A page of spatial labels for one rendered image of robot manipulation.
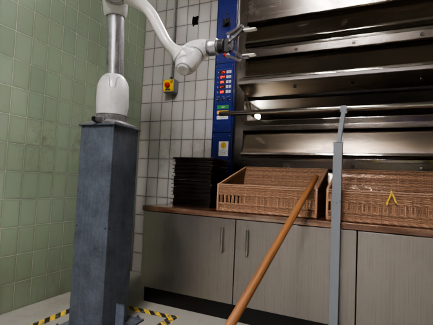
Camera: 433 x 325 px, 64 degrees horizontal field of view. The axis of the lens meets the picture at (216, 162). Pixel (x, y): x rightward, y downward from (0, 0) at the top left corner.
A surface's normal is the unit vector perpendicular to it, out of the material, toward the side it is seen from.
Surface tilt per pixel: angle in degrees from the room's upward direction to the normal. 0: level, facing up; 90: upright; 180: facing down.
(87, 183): 90
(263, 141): 70
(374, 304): 90
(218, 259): 90
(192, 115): 90
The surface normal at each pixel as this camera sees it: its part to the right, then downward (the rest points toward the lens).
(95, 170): -0.38, -0.07
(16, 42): 0.91, 0.02
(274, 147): -0.38, -0.40
